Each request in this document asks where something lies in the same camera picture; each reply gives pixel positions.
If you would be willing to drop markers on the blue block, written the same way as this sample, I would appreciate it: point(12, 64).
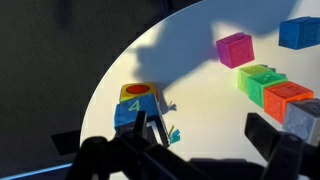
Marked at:
point(300, 33)

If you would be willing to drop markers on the lime green block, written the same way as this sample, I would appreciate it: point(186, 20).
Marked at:
point(246, 75)

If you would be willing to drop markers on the blue soft cube number four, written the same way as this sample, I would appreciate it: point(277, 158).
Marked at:
point(130, 111)

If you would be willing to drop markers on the orange block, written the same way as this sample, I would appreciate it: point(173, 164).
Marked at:
point(283, 100)

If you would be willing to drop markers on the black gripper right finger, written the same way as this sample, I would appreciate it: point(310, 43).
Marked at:
point(286, 156)

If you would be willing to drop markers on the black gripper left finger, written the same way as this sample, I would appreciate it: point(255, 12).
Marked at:
point(133, 156)

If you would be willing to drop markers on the grey block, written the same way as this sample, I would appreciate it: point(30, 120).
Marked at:
point(305, 121)

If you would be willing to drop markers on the yellow soft cube red circle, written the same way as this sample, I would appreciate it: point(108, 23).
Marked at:
point(138, 89)

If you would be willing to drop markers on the pink block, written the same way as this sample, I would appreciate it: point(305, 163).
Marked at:
point(235, 50)

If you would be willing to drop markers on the dark green block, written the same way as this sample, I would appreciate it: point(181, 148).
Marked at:
point(261, 86)

